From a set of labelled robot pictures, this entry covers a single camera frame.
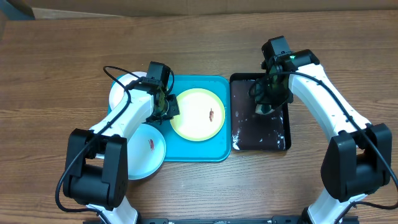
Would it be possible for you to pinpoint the green dish sponge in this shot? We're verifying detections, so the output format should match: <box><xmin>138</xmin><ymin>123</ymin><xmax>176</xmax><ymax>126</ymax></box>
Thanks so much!
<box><xmin>255</xmin><ymin>105</ymin><xmax>274</xmax><ymax>115</ymax></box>

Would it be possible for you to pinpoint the yellow-green round plate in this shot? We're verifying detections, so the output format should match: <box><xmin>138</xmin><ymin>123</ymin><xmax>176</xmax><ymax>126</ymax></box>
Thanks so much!
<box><xmin>170</xmin><ymin>88</ymin><xmax>226</xmax><ymax>142</ymax></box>

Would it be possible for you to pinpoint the white round plate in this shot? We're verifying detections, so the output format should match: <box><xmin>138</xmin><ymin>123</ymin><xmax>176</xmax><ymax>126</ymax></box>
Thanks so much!
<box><xmin>109</xmin><ymin>72</ymin><xmax>147</xmax><ymax>110</ymax></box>

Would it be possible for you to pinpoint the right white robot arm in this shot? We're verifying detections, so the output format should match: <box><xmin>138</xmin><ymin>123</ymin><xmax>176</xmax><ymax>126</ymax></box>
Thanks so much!
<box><xmin>249</xmin><ymin>47</ymin><xmax>397</xmax><ymax>223</ymax></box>

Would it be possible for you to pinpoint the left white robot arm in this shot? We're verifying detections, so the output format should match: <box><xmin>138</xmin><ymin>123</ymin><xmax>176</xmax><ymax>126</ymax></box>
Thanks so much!
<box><xmin>55</xmin><ymin>77</ymin><xmax>179</xmax><ymax>223</ymax></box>

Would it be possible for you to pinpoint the black rectangular water tray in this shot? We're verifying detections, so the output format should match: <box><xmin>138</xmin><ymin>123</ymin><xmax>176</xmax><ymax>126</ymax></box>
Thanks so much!
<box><xmin>229</xmin><ymin>73</ymin><xmax>292</xmax><ymax>151</ymax></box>

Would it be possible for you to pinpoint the teal plastic serving tray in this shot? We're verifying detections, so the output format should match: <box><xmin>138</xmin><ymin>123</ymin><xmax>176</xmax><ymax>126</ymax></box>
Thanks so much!
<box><xmin>151</xmin><ymin>75</ymin><xmax>231</xmax><ymax>162</ymax></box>

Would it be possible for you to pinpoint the light blue round plate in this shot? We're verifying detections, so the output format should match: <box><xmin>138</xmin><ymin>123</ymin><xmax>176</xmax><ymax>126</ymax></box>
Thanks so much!
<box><xmin>127</xmin><ymin>124</ymin><xmax>166</xmax><ymax>180</ymax></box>

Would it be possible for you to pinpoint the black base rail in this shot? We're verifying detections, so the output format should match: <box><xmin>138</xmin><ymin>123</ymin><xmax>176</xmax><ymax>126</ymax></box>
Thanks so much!
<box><xmin>136</xmin><ymin>215</ymin><xmax>360</xmax><ymax>224</ymax></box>

